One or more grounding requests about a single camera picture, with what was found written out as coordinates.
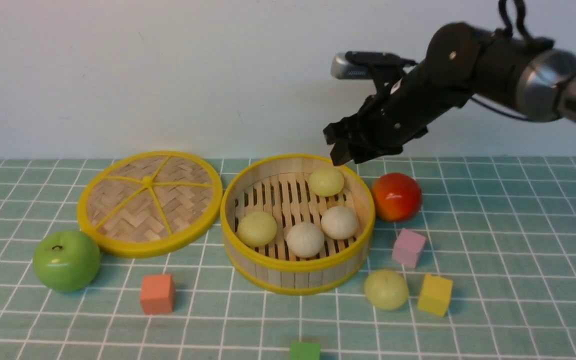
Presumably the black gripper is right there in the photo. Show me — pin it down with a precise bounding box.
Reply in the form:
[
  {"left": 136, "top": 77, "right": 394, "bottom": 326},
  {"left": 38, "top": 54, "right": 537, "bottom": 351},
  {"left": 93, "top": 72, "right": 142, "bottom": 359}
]
[{"left": 323, "top": 61, "right": 469, "bottom": 167}]

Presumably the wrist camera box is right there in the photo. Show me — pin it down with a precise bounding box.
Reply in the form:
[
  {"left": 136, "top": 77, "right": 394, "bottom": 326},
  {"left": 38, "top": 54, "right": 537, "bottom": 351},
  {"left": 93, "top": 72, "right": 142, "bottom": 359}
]
[{"left": 330, "top": 51, "right": 418, "bottom": 80}]

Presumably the green checkered tablecloth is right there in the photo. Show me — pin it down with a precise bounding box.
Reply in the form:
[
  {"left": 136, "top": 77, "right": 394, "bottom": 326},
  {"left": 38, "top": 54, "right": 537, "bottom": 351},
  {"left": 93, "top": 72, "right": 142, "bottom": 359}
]
[{"left": 0, "top": 156, "right": 576, "bottom": 360}]

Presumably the green cube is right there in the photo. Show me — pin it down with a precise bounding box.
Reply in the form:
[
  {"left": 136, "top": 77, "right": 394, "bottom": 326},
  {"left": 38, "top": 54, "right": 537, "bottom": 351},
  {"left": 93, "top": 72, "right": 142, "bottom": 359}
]
[{"left": 289, "top": 341, "right": 322, "bottom": 360}]

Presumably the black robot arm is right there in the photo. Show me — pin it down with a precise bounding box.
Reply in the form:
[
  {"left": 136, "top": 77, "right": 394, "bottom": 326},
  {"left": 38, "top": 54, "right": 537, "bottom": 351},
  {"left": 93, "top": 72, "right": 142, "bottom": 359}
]
[{"left": 323, "top": 22, "right": 576, "bottom": 166}]

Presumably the yellow cube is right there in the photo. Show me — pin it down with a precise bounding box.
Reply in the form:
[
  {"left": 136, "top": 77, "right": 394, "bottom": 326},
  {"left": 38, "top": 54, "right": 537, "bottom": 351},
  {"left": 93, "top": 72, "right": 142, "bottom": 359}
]
[{"left": 417, "top": 273, "right": 454, "bottom": 317}]

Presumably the bamboo steamer lid yellow rim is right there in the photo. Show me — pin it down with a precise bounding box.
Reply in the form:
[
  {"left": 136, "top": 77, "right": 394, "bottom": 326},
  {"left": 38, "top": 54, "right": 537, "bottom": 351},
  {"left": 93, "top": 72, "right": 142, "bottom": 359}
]
[{"left": 77, "top": 151, "right": 223, "bottom": 259}]

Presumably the red tomato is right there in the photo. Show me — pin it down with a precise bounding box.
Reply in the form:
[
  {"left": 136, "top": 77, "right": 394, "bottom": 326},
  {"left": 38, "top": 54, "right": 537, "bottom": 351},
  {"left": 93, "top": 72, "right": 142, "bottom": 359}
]
[{"left": 371, "top": 172, "right": 423, "bottom": 223}]

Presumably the pale yellow bun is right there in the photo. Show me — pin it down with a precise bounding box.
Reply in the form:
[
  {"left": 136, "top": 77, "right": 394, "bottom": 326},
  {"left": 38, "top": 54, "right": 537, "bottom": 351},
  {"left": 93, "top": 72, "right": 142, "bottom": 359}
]
[{"left": 308, "top": 167, "right": 346, "bottom": 198}]

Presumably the green apple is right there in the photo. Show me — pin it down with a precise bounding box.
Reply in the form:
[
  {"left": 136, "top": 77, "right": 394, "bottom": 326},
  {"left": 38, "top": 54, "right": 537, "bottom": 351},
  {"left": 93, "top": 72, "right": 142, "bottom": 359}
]
[{"left": 32, "top": 230, "right": 102, "bottom": 293}]

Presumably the white bun front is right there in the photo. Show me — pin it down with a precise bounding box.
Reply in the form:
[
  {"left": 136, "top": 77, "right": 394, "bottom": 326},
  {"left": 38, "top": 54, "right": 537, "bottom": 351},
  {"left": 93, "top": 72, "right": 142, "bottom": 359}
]
[{"left": 320, "top": 205, "right": 359, "bottom": 240}]

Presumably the pale green bun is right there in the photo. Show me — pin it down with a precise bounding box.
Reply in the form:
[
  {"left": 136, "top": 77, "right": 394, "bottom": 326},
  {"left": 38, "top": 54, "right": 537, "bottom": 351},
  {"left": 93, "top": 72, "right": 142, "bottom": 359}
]
[
  {"left": 363, "top": 268, "right": 409, "bottom": 312},
  {"left": 237, "top": 210, "right": 278, "bottom": 248}
]

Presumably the pink cube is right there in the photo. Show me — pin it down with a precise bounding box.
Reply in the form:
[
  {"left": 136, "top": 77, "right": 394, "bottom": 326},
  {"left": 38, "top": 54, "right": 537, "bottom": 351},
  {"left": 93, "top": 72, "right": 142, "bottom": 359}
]
[{"left": 391, "top": 228, "right": 426, "bottom": 269}]

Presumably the bamboo steamer tray yellow rim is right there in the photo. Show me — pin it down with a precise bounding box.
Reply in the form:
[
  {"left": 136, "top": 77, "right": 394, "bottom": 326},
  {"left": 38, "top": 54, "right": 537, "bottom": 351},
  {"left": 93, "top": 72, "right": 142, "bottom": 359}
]
[{"left": 220, "top": 153, "right": 377, "bottom": 296}]

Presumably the white bun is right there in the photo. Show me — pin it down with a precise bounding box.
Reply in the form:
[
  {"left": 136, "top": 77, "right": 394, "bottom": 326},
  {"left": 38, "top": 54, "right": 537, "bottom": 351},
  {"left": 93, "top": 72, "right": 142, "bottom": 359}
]
[
  {"left": 320, "top": 205, "right": 359, "bottom": 240},
  {"left": 285, "top": 222, "right": 325, "bottom": 259}
]

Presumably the orange cube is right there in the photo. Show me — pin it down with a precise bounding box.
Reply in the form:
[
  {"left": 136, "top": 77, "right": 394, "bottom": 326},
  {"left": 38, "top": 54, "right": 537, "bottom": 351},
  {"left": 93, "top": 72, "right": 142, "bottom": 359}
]
[{"left": 139, "top": 273, "right": 176, "bottom": 315}]

